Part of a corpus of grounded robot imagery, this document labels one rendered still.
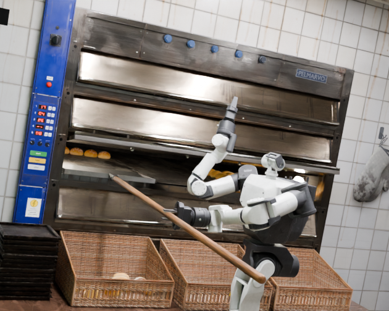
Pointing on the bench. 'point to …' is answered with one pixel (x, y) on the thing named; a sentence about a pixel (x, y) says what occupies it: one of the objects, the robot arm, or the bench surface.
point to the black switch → (55, 40)
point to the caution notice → (33, 207)
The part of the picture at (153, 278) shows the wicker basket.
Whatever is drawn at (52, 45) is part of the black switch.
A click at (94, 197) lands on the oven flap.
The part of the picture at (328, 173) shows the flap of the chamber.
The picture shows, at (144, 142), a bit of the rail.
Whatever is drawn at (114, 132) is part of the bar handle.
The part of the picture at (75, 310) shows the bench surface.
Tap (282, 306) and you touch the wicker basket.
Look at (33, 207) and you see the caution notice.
